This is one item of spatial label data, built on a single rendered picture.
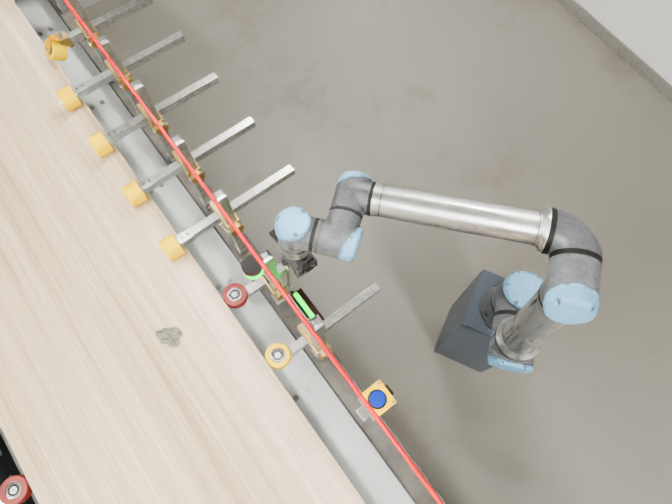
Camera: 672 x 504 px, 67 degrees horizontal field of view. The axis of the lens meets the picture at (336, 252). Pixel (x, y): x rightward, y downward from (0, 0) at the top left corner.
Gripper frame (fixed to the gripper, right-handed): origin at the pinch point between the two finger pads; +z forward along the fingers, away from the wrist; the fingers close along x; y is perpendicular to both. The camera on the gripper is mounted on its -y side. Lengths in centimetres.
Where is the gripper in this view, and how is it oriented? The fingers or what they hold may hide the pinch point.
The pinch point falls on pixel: (295, 264)
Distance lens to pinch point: 162.6
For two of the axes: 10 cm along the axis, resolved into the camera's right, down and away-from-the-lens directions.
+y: 6.0, 7.5, -2.8
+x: 8.0, -5.6, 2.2
